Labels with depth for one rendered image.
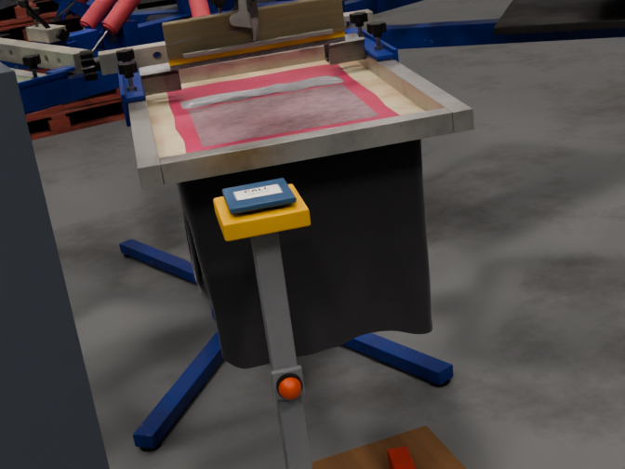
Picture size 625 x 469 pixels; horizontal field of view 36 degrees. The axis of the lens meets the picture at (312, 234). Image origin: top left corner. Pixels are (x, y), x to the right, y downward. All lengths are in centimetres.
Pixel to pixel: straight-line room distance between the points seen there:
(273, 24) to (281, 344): 79
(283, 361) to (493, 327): 157
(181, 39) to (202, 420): 116
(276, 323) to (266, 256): 12
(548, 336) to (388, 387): 53
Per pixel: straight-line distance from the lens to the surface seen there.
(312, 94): 208
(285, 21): 209
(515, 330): 304
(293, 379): 156
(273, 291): 152
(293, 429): 164
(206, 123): 197
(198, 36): 207
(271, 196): 145
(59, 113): 608
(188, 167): 163
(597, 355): 291
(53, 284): 156
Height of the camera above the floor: 145
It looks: 22 degrees down
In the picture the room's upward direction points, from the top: 7 degrees counter-clockwise
